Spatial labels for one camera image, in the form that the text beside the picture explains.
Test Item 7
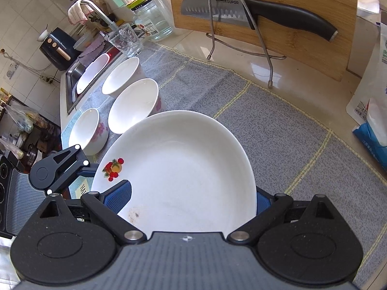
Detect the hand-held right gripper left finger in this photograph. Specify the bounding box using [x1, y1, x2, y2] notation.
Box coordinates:
[38, 180, 146, 244]

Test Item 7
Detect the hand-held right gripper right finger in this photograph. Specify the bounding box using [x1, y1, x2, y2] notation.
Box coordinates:
[227, 187, 337, 244]

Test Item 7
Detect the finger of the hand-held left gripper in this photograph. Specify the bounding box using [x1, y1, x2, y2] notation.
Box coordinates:
[45, 144, 99, 194]

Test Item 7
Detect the white floral bowl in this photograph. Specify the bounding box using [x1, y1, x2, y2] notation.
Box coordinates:
[68, 108, 109, 157]
[102, 57, 145, 98]
[108, 79, 164, 134]

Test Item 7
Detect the white fruit-print plate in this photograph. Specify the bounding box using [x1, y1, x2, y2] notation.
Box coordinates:
[91, 110, 257, 239]

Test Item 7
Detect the clear plastic bag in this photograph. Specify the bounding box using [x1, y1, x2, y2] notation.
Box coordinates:
[4, 104, 34, 133]

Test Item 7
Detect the steel sink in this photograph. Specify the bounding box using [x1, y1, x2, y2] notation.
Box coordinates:
[65, 29, 142, 115]

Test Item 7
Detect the grey and teal printed mat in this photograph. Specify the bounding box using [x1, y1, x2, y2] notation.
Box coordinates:
[62, 40, 387, 266]

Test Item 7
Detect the white and red drain basket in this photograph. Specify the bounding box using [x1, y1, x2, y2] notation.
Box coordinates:
[75, 53, 111, 95]

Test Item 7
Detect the pink scalloped dishcloth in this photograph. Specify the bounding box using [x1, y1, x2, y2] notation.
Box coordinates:
[78, 32, 107, 65]

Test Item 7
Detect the dark blue air fryer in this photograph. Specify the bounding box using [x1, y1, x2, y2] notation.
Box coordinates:
[39, 27, 77, 71]

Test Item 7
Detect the clear drinking glass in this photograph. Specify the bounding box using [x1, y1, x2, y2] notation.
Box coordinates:
[108, 23, 144, 58]

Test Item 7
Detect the pink and white rag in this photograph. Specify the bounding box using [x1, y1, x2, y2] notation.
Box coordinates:
[68, 0, 91, 25]

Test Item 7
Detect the steel faucet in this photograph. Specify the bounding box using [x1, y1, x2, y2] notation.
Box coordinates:
[80, 0, 117, 32]

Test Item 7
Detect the white and blue bag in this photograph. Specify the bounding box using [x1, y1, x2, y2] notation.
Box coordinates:
[346, 22, 387, 170]

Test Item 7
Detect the glass storage jar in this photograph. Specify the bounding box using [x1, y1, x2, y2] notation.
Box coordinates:
[127, 0, 173, 41]

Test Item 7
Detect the steel wire board rack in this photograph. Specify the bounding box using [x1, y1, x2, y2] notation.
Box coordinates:
[206, 0, 286, 89]

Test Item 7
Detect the black-handled kitchen knife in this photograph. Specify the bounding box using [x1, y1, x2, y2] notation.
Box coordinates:
[181, 0, 338, 42]

